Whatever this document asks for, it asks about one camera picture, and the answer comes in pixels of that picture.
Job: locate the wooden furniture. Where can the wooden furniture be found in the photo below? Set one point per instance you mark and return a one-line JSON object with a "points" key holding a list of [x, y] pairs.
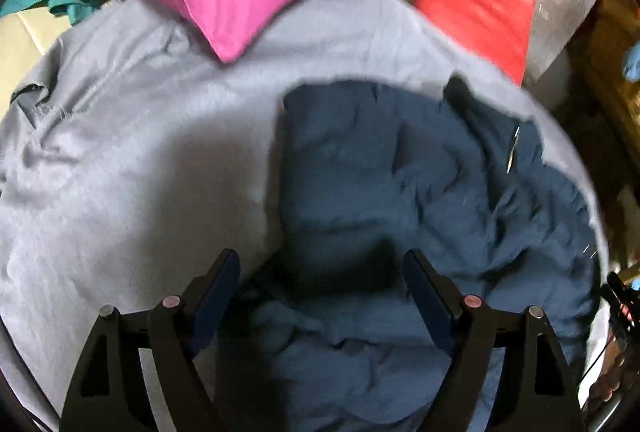
{"points": [[607, 62]]}

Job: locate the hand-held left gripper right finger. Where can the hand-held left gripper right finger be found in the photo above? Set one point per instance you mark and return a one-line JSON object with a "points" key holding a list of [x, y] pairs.
{"points": [[425, 294]]}

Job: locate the red pillow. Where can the red pillow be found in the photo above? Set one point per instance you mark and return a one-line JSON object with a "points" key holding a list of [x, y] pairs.
{"points": [[470, 12]]}

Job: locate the light blue cloth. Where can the light blue cloth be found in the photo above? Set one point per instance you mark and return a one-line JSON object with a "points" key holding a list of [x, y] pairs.
{"points": [[632, 64]]}

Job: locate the navy blue jacket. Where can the navy blue jacket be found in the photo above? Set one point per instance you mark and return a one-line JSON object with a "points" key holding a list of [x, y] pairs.
{"points": [[380, 172]]}

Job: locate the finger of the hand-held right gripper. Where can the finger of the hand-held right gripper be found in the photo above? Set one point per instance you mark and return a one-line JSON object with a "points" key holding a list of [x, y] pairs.
{"points": [[620, 294]]}

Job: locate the grey blanket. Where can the grey blanket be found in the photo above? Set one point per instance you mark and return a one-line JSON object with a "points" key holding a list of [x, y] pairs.
{"points": [[150, 152]]}

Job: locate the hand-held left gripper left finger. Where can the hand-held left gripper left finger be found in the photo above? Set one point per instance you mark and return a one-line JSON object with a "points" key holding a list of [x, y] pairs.
{"points": [[218, 294]]}

